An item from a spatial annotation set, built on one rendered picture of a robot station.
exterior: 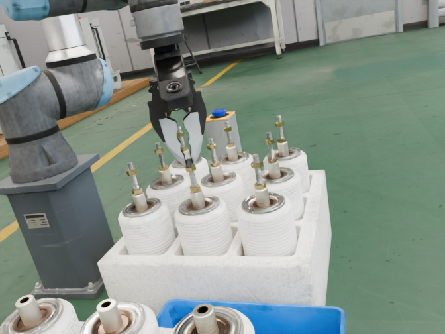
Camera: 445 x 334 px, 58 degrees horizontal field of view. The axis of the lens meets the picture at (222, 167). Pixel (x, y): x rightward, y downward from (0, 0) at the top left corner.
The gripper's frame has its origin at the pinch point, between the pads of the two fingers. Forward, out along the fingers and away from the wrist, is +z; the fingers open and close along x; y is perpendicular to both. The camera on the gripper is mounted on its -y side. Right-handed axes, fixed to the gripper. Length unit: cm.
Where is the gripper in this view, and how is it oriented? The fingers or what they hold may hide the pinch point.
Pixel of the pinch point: (188, 158)
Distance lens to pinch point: 69.5
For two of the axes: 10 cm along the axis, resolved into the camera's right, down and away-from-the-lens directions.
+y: -1.1, -3.2, 9.4
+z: 1.8, 9.2, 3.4
